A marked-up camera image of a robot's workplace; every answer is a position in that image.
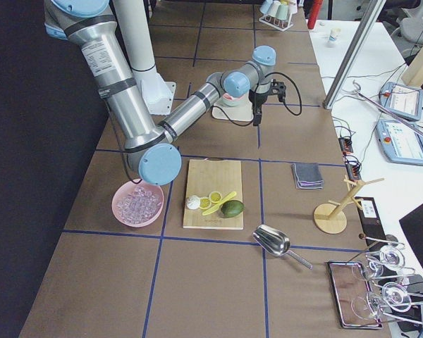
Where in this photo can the white garlic bulb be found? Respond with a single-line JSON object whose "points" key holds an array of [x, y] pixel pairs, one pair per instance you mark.
{"points": [[193, 202]]}

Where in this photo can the paper cup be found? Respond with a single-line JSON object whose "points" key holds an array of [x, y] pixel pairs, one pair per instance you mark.
{"points": [[333, 37]]}

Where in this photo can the aluminium frame post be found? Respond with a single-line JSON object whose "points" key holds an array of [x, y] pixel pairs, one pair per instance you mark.
{"points": [[364, 28]]}

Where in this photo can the pink cup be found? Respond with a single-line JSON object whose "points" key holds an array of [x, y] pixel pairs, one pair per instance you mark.
{"points": [[292, 6]]}

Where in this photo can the wine glass rack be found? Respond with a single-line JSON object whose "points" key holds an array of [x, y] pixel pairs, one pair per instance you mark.
{"points": [[383, 267]]}

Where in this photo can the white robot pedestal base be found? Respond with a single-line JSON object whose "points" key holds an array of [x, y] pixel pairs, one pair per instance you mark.
{"points": [[132, 19]]}

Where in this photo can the wooden cutting board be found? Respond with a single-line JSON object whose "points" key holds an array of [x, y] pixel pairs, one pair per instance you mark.
{"points": [[204, 177]]}

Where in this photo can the cream rabbit tray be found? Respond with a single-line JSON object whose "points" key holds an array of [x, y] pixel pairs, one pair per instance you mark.
{"points": [[240, 113]]}

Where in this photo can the blue cup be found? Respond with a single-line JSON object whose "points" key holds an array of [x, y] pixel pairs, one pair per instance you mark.
{"points": [[264, 8]]}

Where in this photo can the near teach pendant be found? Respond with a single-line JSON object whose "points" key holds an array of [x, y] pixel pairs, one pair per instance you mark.
{"points": [[399, 143]]}

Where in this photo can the green avocado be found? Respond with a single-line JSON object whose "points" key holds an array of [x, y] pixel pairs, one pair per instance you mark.
{"points": [[232, 208]]}

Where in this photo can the upper lemon slice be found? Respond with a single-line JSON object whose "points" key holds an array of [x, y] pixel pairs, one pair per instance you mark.
{"points": [[215, 197]]}

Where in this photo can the red bottle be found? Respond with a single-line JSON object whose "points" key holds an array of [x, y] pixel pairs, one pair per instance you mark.
{"points": [[314, 13]]}

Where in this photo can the white hook reaching stick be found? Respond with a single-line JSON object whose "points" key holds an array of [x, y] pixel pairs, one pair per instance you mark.
{"points": [[385, 110]]}

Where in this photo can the black power box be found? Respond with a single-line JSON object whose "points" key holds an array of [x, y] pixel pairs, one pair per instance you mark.
{"points": [[369, 218]]}

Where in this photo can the folded grey cloth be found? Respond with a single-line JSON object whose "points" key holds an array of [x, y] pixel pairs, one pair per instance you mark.
{"points": [[307, 176]]}

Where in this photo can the small pink bowl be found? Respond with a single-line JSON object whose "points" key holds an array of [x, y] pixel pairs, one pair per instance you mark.
{"points": [[228, 97]]}

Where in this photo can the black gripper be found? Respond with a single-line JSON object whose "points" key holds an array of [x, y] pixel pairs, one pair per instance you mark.
{"points": [[257, 100]]}

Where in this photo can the green cup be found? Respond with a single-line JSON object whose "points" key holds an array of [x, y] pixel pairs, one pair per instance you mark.
{"points": [[282, 11]]}

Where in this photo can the large pink ice bowl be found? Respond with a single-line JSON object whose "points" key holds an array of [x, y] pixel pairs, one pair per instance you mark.
{"points": [[137, 205]]}

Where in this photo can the lemon slice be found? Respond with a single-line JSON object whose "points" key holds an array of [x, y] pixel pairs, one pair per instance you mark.
{"points": [[205, 203], [215, 197]]}

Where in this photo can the white cup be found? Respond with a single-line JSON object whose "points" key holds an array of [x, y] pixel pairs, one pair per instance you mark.
{"points": [[273, 8]]}

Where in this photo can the metal scoop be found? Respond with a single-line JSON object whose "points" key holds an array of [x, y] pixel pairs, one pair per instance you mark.
{"points": [[277, 243]]}

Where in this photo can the lower lemon slice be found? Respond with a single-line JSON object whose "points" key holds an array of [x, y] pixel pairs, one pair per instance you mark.
{"points": [[205, 203]]}

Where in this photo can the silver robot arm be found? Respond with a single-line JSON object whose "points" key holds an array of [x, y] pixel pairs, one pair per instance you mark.
{"points": [[114, 39]]}

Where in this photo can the green bowl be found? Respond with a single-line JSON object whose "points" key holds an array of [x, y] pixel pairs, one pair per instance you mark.
{"points": [[231, 104]]}

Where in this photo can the metal mirror tray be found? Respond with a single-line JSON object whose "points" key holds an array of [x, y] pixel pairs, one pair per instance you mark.
{"points": [[348, 286]]}

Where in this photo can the wire cup rack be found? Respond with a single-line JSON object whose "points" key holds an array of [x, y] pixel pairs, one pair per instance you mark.
{"points": [[281, 21]]}

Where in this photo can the teach pendant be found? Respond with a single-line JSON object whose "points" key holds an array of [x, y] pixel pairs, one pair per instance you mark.
{"points": [[399, 143], [402, 100]]}

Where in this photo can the far teach pendant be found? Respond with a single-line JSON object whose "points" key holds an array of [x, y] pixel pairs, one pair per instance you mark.
{"points": [[402, 100]]}

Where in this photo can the yellow plastic knife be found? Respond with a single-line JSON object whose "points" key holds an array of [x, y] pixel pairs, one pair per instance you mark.
{"points": [[216, 207]]}

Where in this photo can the wooden mug tree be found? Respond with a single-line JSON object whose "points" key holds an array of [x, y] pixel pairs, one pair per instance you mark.
{"points": [[329, 217]]}

